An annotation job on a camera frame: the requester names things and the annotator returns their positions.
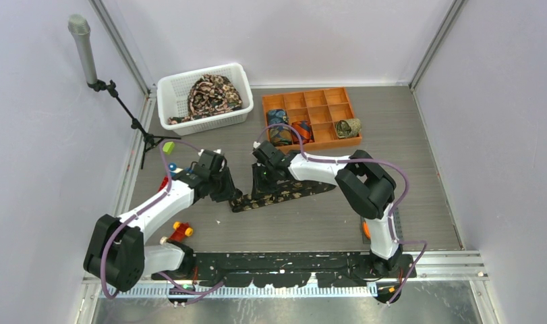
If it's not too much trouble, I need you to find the black gold floral tie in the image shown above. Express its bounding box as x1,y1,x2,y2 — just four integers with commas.
229,180,336,213

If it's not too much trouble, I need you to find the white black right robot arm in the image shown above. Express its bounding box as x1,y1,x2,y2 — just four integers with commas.
252,141,403,277

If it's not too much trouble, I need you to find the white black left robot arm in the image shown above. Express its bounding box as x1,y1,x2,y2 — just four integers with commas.
83,150,239,292

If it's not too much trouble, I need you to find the pile of floral ties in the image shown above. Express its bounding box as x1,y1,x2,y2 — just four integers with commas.
167,74,243,125

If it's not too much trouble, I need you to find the red white toy block truck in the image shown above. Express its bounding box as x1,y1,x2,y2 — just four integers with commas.
158,163,194,192

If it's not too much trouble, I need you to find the navy floral rolled tie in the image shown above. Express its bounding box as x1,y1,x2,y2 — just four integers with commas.
268,126,293,146

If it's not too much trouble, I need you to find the green toy block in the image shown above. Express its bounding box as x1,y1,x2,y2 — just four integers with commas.
162,141,175,155

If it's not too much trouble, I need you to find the orange navy striped rolled tie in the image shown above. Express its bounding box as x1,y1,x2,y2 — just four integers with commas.
291,120,314,144

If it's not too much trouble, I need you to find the teal navy rolled tie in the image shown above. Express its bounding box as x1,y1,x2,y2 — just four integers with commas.
266,109,289,130

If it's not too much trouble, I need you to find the small red toy car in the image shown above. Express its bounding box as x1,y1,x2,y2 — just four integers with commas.
160,221,194,244

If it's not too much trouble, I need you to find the orange wooden divided tray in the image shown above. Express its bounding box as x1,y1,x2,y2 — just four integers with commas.
262,88,362,153

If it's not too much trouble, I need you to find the white plastic basket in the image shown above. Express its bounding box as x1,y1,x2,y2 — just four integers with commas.
156,63,254,136

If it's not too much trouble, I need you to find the green patterned rolled tie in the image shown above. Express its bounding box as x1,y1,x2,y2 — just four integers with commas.
335,118,362,139

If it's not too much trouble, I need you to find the orange curved toy piece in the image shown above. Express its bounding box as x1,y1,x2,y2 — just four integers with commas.
362,221,371,239

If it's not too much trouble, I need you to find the grey studded baseplate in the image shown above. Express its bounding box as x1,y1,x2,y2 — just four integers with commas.
359,209,404,244

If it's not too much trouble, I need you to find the black microphone tripod stand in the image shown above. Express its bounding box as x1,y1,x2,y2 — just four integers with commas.
87,80,181,169

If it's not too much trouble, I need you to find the grey microphone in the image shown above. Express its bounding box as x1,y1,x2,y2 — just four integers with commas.
67,14,98,86

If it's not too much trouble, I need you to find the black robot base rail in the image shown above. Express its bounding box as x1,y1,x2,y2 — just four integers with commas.
165,252,416,288

